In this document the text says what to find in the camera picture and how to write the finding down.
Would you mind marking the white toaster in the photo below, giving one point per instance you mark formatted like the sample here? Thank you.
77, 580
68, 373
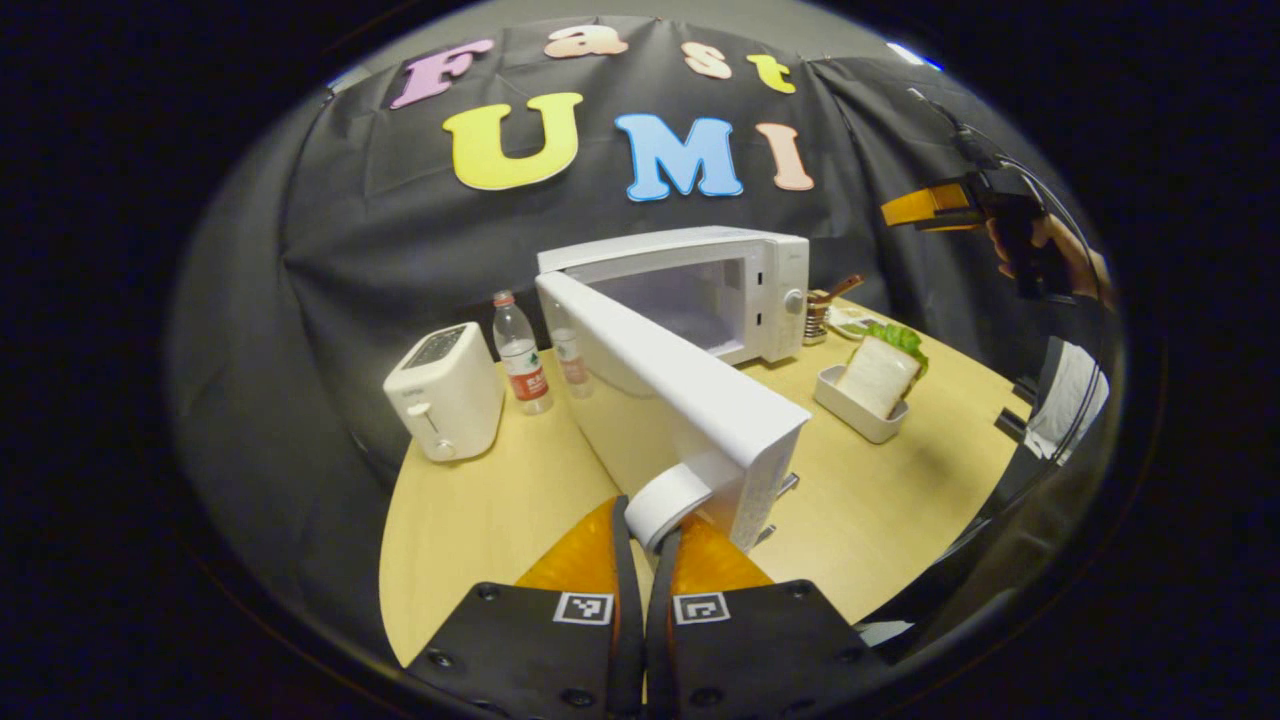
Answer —
445, 395

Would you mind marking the white garment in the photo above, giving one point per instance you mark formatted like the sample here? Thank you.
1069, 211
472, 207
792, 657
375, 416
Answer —
1070, 400

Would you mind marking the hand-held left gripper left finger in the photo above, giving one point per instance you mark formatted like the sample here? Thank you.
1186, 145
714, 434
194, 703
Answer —
627, 640

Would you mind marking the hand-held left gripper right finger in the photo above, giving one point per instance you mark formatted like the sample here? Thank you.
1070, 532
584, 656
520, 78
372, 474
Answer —
660, 640

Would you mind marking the white divided dish with beans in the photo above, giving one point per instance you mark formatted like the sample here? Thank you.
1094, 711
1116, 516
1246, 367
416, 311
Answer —
855, 322

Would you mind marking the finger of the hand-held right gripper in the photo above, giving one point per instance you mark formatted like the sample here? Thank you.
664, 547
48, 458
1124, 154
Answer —
920, 205
950, 227

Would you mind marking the sandwich with lettuce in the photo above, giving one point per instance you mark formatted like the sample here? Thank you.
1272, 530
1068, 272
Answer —
878, 375

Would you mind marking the white rectangular tray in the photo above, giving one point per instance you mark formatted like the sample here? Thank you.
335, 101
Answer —
850, 410

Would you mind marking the clear water bottle red label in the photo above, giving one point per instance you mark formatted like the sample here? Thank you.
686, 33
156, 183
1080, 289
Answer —
525, 370

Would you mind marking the black backdrop cloth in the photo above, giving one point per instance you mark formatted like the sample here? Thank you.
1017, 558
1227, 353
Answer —
350, 250

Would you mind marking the brown utensil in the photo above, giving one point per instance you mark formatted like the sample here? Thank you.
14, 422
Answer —
848, 287

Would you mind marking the white microwave oven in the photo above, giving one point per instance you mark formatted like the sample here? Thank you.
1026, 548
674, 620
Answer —
700, 400

